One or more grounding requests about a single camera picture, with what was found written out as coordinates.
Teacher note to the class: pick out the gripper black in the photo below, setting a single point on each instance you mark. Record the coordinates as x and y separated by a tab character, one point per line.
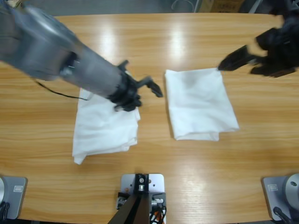
126	95
282	46

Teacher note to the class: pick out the white t-shirt with black print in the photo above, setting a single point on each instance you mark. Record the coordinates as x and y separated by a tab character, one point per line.
198	105

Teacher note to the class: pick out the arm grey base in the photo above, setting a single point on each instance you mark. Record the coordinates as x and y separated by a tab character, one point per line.
16	198
280	193

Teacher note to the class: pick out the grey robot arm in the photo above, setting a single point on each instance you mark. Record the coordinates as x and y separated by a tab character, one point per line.
46	46

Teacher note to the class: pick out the dark chair with grey legs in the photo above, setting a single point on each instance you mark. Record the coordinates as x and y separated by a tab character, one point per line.
259	7

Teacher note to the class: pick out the brown cardboard box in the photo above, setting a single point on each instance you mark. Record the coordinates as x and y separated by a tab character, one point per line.
222	5

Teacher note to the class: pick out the black clamp with silver connectors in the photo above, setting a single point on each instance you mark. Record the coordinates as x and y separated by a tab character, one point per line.
158	200

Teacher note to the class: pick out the stacked cardboard boxes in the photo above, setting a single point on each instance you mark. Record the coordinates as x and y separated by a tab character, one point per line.
16	2

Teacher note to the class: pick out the wrist camera black bracket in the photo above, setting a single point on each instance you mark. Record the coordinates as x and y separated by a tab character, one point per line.
123	64

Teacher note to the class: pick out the white mount block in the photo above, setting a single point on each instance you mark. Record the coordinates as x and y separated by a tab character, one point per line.
156	184

